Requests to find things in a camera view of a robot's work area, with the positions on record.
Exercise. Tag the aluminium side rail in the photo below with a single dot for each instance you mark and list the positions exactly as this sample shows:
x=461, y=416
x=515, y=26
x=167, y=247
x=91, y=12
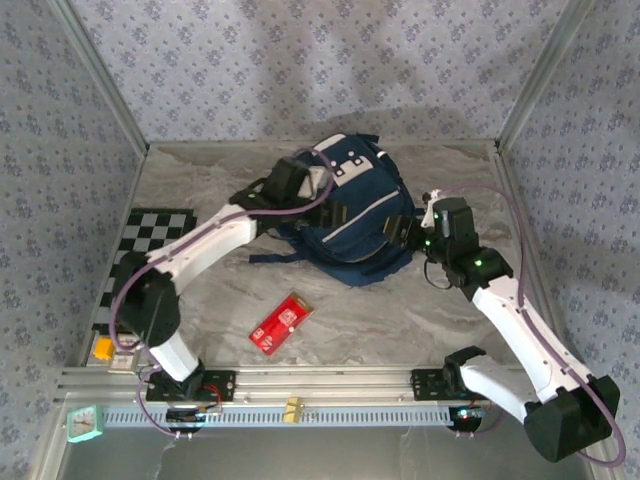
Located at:
x=515, y=190

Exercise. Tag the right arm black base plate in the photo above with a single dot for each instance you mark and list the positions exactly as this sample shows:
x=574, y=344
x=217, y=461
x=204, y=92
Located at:
x=427, y=385

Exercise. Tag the brass bracket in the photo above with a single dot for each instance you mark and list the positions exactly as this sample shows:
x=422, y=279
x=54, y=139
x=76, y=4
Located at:
x=293, y=410

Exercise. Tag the navy blue backpack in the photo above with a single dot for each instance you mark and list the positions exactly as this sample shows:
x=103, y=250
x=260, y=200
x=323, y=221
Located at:
x=360, y=210

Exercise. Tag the aluminium frame post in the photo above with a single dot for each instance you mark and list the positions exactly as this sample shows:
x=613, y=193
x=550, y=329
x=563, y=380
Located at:
x=103, y=75
x=542, y=75

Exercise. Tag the teal alarm clock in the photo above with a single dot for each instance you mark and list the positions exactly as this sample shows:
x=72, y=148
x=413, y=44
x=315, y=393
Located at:
x=82, y=425

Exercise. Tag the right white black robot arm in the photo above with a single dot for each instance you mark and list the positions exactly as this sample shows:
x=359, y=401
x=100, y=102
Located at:
x=510, y=320

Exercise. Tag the aluminium table rail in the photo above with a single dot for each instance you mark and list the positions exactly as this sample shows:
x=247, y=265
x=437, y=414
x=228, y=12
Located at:
x=325, y=382

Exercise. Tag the red card package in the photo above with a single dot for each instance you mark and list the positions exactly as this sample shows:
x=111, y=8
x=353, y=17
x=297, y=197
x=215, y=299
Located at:
x=280, y=327

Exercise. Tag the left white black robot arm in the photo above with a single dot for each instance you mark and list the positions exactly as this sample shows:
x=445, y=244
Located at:
x=210, y=245

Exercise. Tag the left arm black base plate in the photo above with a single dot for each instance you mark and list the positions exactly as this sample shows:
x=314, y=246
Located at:
x=220, y=385

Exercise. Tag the small orange block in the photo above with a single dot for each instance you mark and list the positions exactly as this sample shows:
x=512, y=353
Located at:
x=103, y=348

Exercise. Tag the black grey chessboard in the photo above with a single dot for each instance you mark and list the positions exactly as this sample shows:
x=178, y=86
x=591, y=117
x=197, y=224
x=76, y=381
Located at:
x=150, y=230

